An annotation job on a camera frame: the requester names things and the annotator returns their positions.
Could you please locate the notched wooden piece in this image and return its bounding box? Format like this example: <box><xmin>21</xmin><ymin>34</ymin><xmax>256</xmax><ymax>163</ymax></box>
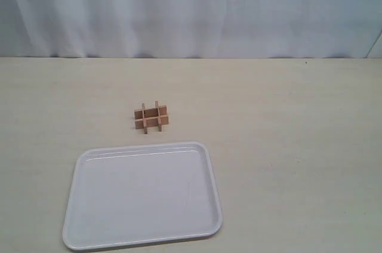
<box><xmin>141</xmin><ymin>103</ymin><xmax>147</xmax><ymax>134</ymax></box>
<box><xmin>155</xmin><ymin>100</ymin><xmax>162</xmax><ymax>132</ymax></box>
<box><xmin>134</xmin><ymin>105</ymin><xmax>167</xmax><ymax>119</ymax></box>
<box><xmin>135</xmin><ymin>115</ymin><xmax>169</xmax><ymax>129</ymax></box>

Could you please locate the white backdrop curtain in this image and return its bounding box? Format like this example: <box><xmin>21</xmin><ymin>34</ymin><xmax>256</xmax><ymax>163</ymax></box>
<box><xmin>1</xmin><ymin>0</ymin><xmax>381</xmax><ymax>58</ymax></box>

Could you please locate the white plastic tray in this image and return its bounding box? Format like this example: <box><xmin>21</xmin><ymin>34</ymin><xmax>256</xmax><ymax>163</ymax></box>
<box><xmin>62</xmin><ymin>141</ymin><xmax>223</xmax><ymax>251</ymax></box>

